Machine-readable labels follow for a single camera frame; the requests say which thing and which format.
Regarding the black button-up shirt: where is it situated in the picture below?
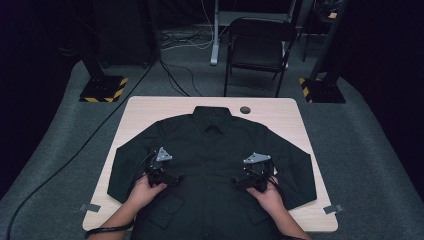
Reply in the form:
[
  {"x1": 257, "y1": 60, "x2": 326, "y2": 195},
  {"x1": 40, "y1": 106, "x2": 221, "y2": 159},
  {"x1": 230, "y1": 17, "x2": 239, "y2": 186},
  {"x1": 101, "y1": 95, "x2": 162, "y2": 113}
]
[{"x1": 107, "y1": 105, "x2": 318, "y2": 240}]

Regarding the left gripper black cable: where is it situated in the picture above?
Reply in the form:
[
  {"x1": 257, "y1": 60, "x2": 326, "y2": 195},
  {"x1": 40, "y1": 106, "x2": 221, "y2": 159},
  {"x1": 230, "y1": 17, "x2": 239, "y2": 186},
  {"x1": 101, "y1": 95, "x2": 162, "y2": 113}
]
[{"x1": 84, "y1": 149, "x2": 158, "y2": 239}]

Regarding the black folding chair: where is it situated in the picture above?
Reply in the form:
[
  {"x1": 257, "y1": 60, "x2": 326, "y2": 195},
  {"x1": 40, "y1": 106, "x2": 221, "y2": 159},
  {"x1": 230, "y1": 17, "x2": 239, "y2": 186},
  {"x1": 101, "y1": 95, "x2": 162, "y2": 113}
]
[{"x1": 223, "y1": 17, "x2": 298, "y2": 98}]

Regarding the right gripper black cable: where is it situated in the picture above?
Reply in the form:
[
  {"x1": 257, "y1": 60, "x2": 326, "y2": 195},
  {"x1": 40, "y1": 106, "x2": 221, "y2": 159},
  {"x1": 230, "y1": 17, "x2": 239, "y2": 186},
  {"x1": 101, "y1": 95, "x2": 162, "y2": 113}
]
[{"x1": 265, "y1": 159, "x2": 301, "y2": 240}]

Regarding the tangle of floor cables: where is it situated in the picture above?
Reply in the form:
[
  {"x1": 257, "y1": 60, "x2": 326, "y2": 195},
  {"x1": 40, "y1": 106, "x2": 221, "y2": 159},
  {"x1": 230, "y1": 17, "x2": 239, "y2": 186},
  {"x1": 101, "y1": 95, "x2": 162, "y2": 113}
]
[{"x1": 160, "y1": 28, "x2": 214, "y2": 51}]

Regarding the grey tape piece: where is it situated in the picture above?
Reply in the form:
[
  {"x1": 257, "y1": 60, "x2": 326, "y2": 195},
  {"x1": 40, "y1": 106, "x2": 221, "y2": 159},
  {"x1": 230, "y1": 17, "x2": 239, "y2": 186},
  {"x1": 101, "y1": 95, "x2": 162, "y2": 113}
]
[
  {"x1": 322, "y1": 204, "x2": 344, "y2": 215},
  {"x1": 79, "y1": 203, "x2": 102, "y2": 213}
]

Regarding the thin black floor cable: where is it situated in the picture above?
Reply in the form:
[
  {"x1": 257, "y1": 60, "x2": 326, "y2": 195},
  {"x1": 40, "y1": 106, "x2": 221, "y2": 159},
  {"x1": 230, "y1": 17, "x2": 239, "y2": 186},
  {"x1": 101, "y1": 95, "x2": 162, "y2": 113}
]
[{"x1": 159, "y1": 58, "x2": 204, "y2": 98}]

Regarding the white desk frame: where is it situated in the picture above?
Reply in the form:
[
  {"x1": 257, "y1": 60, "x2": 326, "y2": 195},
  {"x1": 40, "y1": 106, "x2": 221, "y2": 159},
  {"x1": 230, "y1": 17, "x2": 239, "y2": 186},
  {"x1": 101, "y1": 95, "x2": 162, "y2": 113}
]
[{"x1": 210, "y1": 0, "x2": 298, "y2": 66}]

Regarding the person's left hand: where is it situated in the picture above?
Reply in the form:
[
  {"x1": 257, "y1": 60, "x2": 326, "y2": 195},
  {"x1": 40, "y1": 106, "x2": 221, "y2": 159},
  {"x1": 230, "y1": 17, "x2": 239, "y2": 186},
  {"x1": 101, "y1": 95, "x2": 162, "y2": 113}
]
[{"x1": 128, "y1": 174, "x2": 168, "y2": 210}]

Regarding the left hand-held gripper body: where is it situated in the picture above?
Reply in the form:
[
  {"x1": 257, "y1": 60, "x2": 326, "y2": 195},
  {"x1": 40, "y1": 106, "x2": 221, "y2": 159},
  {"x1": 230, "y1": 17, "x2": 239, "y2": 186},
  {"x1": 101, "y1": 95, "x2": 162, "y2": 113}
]
[{"x1": 143, "y1": 146, "x2": 174, "y2": 188}]

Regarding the thick black floor cable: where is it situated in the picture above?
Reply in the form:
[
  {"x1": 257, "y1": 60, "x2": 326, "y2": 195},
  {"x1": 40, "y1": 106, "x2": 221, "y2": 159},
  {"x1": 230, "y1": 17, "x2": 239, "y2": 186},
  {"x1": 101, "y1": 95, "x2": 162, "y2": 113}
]
[{"x1": 5, "y1": 49, "x2": 161, "y2": 240}]

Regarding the black cabinet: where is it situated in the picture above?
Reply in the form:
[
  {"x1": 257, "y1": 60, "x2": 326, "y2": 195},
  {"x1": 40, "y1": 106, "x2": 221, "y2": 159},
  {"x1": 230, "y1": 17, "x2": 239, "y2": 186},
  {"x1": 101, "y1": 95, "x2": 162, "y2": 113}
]
[{"x1": 93, "y1": 0, "x2": 158, "y2": 66}]

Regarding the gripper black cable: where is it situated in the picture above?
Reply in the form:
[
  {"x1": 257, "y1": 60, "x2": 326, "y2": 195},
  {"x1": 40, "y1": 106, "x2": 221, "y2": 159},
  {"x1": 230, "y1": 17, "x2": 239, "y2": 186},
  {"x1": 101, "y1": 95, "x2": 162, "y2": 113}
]
[
  {"x1": 84, "y1": 149, "x2": 158, "y2": 239},
  {"x1": 265, "y1": 159, "x2": 301, "y2": 240}
]

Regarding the person's right hand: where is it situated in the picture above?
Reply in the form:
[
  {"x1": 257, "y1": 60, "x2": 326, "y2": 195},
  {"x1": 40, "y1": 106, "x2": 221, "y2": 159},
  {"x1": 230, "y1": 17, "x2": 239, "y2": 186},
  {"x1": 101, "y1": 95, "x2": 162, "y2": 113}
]
[{"x1": 246, "y1": 176, "x2": 286, "y2": 214}]

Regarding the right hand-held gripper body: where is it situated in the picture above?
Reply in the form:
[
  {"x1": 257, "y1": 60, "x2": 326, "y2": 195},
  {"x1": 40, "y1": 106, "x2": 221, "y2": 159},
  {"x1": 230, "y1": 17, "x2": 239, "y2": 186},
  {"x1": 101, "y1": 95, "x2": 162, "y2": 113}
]
[{"x1": 242, "y1": 152, "x2": 277, "y2": 194}]

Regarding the black stand with striped base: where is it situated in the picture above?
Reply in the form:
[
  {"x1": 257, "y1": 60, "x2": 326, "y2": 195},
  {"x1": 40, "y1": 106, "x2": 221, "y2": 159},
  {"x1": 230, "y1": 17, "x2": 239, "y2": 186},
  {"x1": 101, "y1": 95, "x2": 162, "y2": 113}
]
[
  {"x1": 298, "y1": 0, "x2": 349, "y2": 104},
  {"x1": 79, "y1": 49, "x2": 129, "y2": 104}
]

